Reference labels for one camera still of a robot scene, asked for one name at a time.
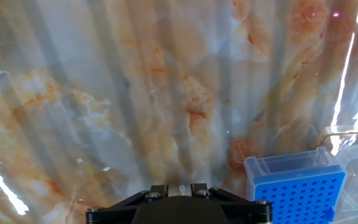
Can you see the blue pipette tip holder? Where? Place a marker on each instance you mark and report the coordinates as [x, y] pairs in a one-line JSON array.
[[300, 196]]

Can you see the orange marble pattern mat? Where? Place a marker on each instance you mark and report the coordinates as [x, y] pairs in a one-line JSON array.
[[104, 93]]

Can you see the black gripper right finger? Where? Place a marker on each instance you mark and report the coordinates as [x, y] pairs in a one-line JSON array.
[[199, 189]]

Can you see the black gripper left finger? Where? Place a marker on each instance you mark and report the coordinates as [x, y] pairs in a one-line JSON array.
[[158, 190]]

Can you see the small clear pipette tip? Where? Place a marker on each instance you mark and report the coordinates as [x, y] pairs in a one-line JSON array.
[[182, 188]]

